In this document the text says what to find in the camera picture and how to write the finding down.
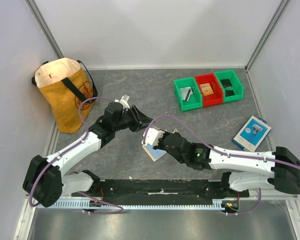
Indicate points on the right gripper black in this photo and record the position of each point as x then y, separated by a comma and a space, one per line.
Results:
161, 141

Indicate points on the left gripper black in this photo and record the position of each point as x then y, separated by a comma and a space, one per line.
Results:
140, 120

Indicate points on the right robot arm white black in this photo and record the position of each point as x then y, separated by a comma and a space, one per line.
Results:
279, 169

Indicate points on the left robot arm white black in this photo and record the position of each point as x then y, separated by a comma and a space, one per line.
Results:
45, 179

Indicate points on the silver card in bin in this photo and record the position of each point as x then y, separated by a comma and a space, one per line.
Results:
182, 92

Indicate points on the orange card in bin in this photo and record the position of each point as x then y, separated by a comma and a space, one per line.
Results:
207, 91

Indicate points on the black card lower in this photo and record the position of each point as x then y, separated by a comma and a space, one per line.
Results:
229, 93

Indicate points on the black card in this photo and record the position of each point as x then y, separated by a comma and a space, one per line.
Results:
229, 93
226, 83

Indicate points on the black card upper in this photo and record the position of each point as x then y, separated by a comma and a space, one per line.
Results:
226, 83

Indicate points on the left green plastic bin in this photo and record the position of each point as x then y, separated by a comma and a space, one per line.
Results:
195, 101

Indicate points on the green plastic bin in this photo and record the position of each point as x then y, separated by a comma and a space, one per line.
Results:
195, 101
232, 87

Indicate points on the red plastic bin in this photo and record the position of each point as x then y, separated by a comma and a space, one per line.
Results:
217, 96

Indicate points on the blue razor package box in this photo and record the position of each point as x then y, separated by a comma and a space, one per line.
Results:
252, 134

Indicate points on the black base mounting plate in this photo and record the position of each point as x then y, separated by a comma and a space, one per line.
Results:
162, 191

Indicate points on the right green plastic bin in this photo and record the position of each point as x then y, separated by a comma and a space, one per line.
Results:
232, 87

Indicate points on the yellow paper tote bag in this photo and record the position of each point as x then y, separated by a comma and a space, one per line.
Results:
67, 86

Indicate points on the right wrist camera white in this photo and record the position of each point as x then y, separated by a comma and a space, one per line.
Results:
153, 138

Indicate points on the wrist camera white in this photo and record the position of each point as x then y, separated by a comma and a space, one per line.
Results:
153, 138
124, 102

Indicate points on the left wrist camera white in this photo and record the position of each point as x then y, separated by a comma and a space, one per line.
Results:
124, 102

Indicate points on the slotted cable duct rail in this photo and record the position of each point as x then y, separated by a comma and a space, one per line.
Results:
87, 204

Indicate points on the aluminium frame profile rail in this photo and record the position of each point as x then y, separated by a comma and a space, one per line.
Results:
264, 215

